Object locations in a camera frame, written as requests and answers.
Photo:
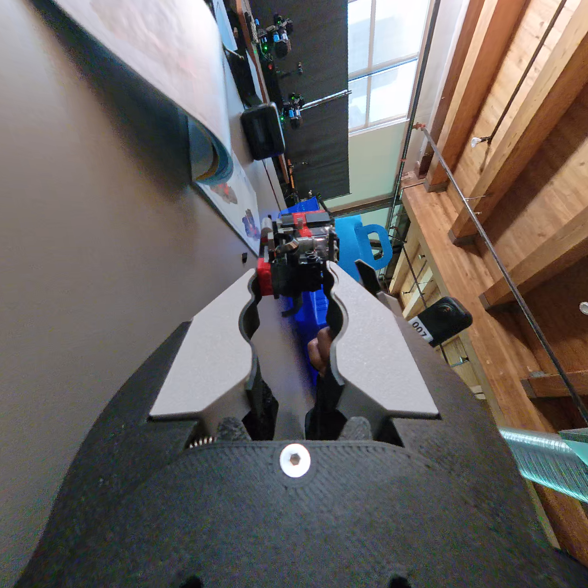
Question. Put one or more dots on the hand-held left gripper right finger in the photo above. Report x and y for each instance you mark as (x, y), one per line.
(381, 363)

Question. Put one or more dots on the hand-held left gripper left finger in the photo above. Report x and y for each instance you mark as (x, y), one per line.
(206, 358)

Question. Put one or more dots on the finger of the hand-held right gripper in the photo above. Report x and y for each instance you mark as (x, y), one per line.
(371, 278)
(394, 305)

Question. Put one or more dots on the black red toy brick model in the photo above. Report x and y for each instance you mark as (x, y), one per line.
(294, 271)

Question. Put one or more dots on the grey desk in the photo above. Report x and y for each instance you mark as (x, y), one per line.
(92, 275)

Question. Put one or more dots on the person's right hand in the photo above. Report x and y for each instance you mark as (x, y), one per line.
(321, 349)

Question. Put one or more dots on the long metal ceiling rod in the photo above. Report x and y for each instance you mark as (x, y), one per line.
(507, 275)

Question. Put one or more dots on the black backdrop curtain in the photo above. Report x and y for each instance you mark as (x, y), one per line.
(317, 151)

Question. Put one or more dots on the flat printed leaflet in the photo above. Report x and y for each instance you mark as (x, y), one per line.
(239, 202)

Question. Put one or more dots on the black and silver box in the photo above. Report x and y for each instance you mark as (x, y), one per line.
(262, 131)

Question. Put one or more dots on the large paned window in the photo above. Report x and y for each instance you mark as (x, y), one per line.
(386, 55)

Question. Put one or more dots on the open building instruction booklet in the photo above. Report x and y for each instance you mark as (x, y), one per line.
(174, 69)

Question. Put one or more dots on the silver ventilation duct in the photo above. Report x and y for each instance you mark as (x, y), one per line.
(542, 459)

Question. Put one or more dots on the camera rig with green lights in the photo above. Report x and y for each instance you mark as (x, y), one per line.
(278, 36)
(292, 110)

